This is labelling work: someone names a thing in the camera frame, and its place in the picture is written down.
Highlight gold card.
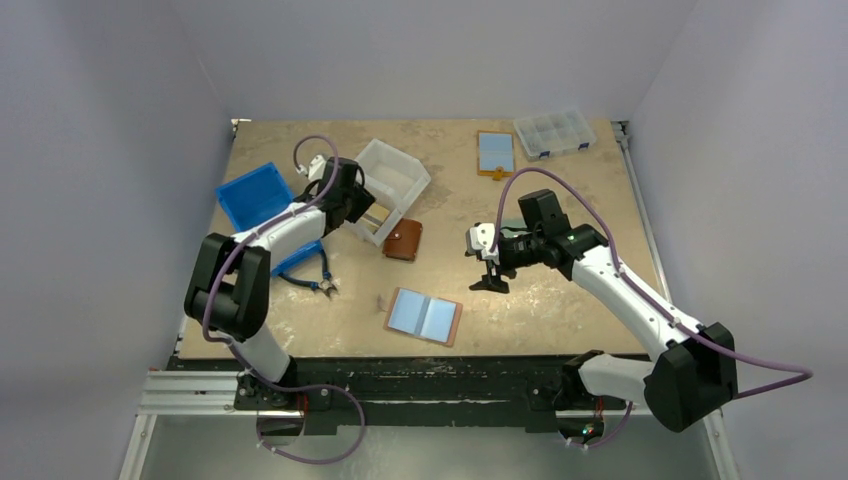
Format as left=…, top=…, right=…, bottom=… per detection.
left=361, top=203, right=390, bottom=231

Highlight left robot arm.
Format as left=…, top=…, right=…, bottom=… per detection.
left=184, top=158, right=375, bottom=388

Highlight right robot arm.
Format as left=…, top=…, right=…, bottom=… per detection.
left=466, top=189, right=738, bottom=432

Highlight black card holder in bin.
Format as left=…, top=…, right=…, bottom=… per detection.
left=293, top=181, right=319, bottom=203

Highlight brown leather card holder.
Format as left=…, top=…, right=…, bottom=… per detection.
left=382, top=218, right=423, bottom=262

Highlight orange open card holder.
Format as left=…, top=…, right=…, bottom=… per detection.
left=476, top=130, right=516, bottom=181

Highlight white double compartment bin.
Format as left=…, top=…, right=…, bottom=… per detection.
left=348, top=138, right=431, bottom=247

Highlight blue plastic bin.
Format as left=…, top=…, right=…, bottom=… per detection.
left=216, top=163, right=331, bottom=286

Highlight clear plastic organizer box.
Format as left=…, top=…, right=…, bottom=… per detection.
left=513, top=109, right=597, bottom=161

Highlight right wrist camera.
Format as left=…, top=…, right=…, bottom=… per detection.
left=465, top=223, right=499, bottom=264

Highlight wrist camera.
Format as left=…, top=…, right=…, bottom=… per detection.
left=297, top=154, right=333, bottom=182
left=465, top=223, right=499, bottom=264

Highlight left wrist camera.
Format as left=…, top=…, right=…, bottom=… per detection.
left=297, top=154, right=333, bottom=182

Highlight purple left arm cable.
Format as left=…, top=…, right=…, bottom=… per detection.
left=201, top=135, right=367, bottom=467

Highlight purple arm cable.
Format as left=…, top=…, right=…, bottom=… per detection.
left=495, top=166, right=814, bottom=452
left=201, top=135, right=367, bottom=467

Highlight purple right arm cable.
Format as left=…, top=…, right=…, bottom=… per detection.
left=495, top=166, right=814, bottom=452

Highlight blue handled wire cutters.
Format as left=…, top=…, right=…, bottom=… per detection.
left=276, top=246, right=338, bottom=298

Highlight black mounting base plate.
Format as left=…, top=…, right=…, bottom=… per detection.
left=234, top=355, right=626, bottom=435

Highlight aluminium frame rail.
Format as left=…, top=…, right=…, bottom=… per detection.
left=119, top=119, right=740, bottom=480

